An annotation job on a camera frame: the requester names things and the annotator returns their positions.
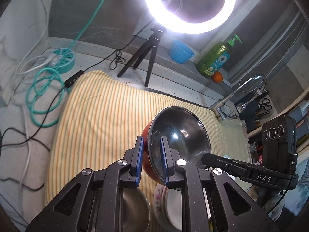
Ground small orange fruit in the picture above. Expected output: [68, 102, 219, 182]
[211, 71, 223, 83]

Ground yellow striped cloth mat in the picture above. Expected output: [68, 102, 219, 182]
[45, 70, 251, 202]

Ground chrome kitchen faucet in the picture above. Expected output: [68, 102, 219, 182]
[208, 74, 267, 121]

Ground bright ring light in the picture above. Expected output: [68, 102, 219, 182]
[145, 0, 236, 35]

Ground gloved right hand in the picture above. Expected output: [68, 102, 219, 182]
[247, 185, 285, 221]

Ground red steel bowl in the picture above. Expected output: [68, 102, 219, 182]
[141, 106, 211, 185]

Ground white plate red peonies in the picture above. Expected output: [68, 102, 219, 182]
[153, 184, 169, 227]

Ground white plate grey branch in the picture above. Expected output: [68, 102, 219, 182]
[163, 188, 182, 231]

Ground blue ribbed silicone cup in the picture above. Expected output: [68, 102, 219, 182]
[169, 40, 194, 64]

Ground black mini tripod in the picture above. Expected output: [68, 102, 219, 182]
[117, 27, 164, 87]

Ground large steel mixing bowl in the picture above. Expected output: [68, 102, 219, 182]
[123, 188, 151, 232]

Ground teal coiled cable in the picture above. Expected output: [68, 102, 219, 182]
[25, 0, 116, 128]

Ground black inline cable switch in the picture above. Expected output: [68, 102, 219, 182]
[65, 70, 84, 89]

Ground black ring light cable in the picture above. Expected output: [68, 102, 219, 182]
[0, 19, 155, 191]

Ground green dish soap bottle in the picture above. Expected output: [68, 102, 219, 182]
[196, 34, 242, 77]

